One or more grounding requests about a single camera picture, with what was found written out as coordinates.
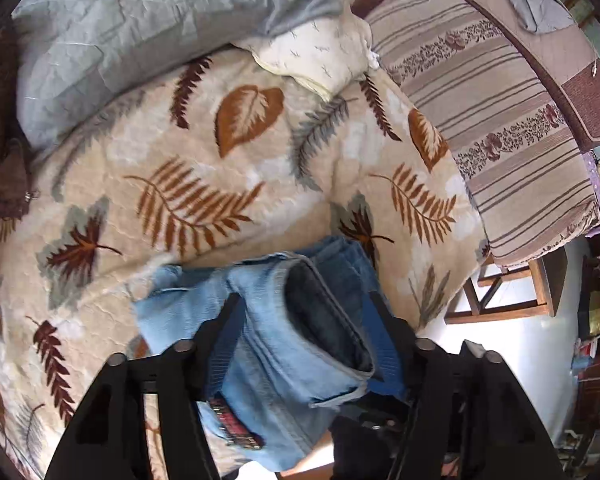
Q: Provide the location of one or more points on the striped floral blanket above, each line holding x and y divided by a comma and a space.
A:
505, 110

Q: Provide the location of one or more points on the purple dotted cloth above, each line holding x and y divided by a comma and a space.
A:
597, 195

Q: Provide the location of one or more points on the pink brown sofa backrest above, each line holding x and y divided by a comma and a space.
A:
595, 100

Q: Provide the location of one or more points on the leaf printed beige blanket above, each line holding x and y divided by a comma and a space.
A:
180, 150

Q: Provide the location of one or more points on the white printed pillow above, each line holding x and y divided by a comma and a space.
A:
320, 55

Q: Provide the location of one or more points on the grey quilted pillow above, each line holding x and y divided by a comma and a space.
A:
130, 25

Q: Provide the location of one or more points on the brown jacket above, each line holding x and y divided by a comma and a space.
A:
0, 125

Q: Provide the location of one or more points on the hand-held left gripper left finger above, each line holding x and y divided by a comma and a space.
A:
225, 340

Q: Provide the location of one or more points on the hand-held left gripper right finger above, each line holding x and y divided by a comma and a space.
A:
390, 360

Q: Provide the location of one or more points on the light blue denim pants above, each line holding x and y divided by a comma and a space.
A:
280, 335

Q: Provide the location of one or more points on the wooden stool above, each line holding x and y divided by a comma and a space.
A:
550, 280

